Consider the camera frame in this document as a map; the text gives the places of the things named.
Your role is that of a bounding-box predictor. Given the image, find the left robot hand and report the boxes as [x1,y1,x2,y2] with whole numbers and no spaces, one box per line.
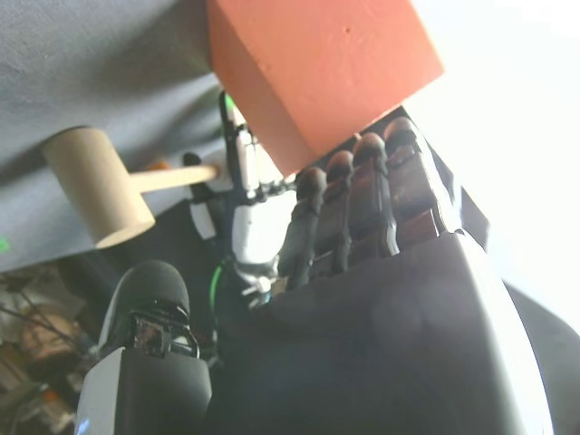
[74,115,556,435]

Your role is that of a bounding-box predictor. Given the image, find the large orange foam cube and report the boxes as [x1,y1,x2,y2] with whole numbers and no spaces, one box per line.
[206,0,446,178]

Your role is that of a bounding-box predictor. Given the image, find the wooden mallet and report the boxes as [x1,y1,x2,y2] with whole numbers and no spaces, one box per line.
[41,126,219,249]

